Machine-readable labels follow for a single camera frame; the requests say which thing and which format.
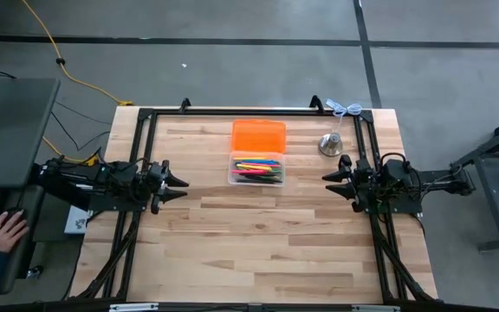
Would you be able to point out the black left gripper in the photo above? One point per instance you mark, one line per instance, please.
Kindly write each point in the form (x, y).
(156, 182)

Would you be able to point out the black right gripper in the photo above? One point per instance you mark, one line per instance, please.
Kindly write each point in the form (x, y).
(362, 182)

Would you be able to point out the clear plastic supply box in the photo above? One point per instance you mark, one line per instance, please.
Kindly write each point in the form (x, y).
(231, 182)

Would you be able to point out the green pen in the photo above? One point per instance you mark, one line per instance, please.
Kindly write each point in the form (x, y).
(277, 173)

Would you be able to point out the blue pen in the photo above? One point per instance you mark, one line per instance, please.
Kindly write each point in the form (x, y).
(262, 162)

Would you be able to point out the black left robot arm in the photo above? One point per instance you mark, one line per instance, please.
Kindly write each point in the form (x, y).
(85, 177)

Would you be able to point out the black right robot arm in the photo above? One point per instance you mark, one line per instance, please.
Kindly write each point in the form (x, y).
(440, 182)

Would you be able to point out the orange plastic box lid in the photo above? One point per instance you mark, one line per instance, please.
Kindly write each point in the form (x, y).
(258, 135)

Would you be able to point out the white printed box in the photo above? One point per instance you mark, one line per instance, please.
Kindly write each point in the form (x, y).
(77, 221)

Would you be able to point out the brass cylinder stand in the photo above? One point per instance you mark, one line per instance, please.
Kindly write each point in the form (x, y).
(331, 144)

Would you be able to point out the black office desk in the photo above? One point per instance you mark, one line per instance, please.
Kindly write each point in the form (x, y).
(11, 130)

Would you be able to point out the person's hand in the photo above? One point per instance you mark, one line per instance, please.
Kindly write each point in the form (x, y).
(4, 232)

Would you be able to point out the black aluminium table frame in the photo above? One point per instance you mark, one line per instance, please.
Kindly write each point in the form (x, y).
(373, 130)

